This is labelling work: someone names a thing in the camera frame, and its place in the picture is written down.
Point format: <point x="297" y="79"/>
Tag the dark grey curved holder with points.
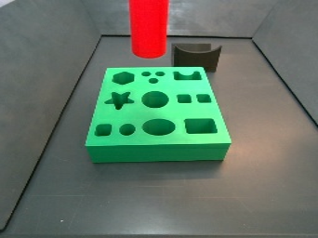
<point x="195" y="55"/>

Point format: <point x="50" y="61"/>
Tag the green shape sorter block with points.
<point x="156" y="114"/>

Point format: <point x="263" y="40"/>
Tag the red cylinder peg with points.
<point x="148" y="15"/>

